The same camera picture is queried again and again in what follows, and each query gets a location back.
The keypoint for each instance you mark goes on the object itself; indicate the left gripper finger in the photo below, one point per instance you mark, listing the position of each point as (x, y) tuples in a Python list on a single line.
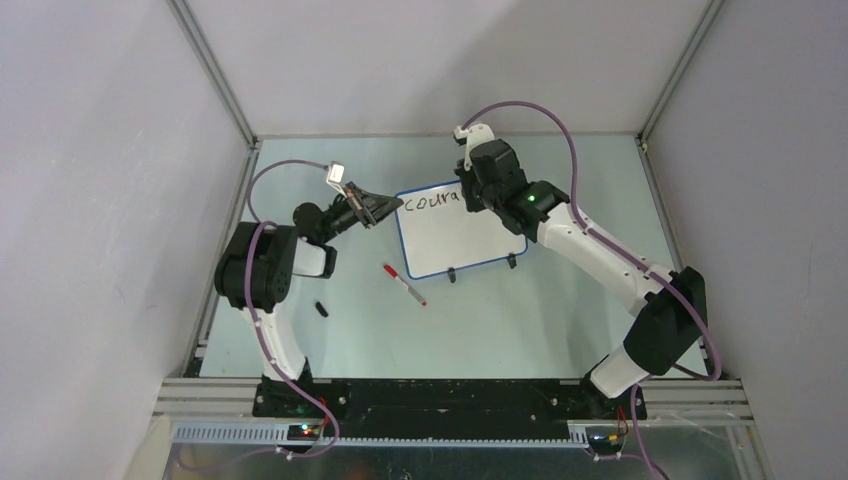
[(370, 199), (378, 212)]

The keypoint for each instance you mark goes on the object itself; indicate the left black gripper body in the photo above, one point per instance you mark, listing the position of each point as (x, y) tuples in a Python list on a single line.
[(354, 210)]

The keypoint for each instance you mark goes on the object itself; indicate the blue framed whiteboard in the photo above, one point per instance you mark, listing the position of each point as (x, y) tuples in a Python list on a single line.
[(437, 233)]

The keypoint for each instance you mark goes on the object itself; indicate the black marker cap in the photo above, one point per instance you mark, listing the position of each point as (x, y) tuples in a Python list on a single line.
[(321, 310)]

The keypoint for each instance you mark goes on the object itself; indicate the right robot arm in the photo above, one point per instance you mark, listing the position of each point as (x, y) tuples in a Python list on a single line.
[(669, 308)]

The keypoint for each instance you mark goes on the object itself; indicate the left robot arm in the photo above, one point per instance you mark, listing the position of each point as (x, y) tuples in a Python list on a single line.
[(255, 272)]

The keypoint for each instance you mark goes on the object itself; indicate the red whiteboard marker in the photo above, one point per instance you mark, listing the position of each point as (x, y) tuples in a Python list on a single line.
[(406, 285)]

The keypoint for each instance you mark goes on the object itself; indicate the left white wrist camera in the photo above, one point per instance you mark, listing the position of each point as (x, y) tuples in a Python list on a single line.
[(334, 176)]

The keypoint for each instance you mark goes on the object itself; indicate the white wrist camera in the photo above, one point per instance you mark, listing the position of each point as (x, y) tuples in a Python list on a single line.
[(470, 137), (334, 176)]

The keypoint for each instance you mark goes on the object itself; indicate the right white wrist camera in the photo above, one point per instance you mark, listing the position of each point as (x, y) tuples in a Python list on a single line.
[(470, 137)]

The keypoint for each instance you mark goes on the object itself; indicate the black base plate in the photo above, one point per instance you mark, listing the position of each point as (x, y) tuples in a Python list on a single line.
[(465, 410)]

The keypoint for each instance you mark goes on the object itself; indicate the aluminium frame rail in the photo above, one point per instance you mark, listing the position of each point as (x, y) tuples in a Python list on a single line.
[(220, 409)]

